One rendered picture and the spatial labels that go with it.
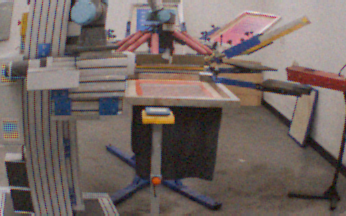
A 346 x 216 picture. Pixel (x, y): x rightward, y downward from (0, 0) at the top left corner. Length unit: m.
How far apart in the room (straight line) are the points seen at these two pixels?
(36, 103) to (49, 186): 0.47
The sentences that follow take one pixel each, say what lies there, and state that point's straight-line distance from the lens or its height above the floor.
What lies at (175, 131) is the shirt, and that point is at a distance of 2.22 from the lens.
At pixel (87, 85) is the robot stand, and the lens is 1.81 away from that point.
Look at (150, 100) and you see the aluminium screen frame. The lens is 2.07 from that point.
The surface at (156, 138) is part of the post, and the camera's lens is 1.92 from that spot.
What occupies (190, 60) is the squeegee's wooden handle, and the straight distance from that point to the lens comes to 2.63.
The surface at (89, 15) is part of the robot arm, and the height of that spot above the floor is 1.40.
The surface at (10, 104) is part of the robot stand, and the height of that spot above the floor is 0.98.
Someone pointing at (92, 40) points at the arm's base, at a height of 1.28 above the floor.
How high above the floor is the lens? 1.39
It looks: 13 degrees down
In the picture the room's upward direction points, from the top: 3 degrees clockwise
